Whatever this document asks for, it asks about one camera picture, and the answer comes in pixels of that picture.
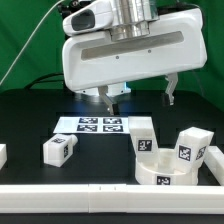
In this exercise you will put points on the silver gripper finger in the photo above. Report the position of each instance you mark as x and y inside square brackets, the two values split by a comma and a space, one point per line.
[111, 105]
[167, 96]

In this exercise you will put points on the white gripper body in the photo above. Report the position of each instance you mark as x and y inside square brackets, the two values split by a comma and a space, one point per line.
[175, 44]

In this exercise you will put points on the round white stool seat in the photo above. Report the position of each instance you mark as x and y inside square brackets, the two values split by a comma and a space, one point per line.
[163, 172]

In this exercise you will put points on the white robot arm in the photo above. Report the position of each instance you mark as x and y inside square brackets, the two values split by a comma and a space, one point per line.
[115, 41]

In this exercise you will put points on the paper sheet with markers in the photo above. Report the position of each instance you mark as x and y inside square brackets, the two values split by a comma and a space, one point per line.
[98, 125]

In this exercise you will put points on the white right fence bar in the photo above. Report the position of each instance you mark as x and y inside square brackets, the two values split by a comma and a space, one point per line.
[214, 160]

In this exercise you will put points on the white fence bar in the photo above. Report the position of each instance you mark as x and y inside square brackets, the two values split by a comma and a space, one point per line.
[3, 155]
[100, 198]
[214, 160]

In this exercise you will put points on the white front fence bar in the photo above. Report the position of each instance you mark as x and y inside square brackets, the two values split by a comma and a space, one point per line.
[100, 198]

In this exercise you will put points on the green backdrop curtain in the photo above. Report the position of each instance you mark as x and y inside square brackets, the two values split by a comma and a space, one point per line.
[31, 38]

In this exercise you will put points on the white left fence bar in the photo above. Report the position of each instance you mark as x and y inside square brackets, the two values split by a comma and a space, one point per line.
[3, 155]

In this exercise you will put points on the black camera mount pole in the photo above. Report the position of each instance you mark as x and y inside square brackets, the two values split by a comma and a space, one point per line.
[66, 9]

